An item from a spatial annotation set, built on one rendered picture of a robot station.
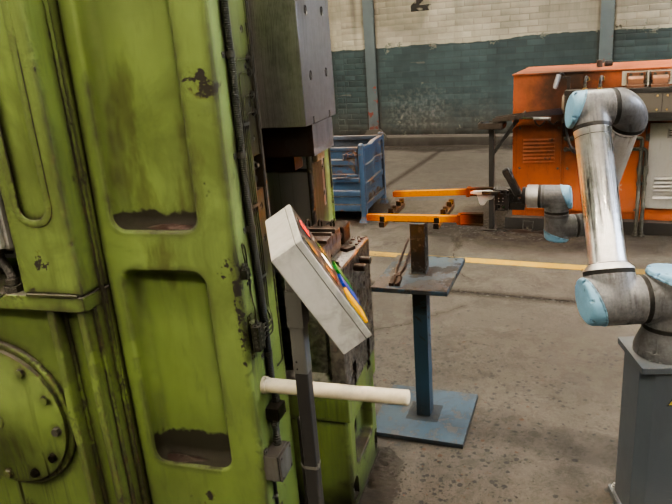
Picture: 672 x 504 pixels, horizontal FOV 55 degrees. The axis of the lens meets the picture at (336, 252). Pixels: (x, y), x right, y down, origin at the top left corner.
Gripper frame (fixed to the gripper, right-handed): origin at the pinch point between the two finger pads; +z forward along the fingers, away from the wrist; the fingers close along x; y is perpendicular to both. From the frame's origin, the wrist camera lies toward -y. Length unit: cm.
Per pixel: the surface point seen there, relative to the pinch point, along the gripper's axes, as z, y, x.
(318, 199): 51, -4, -37
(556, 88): -13, -17, 277
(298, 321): 21, 6, -123
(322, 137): 34, -32, -68
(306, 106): 33, -42, -80
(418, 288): 16.0, 31.7, -29.8
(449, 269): 9.0, 31.5, -7.1
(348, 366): 28, 43, -76
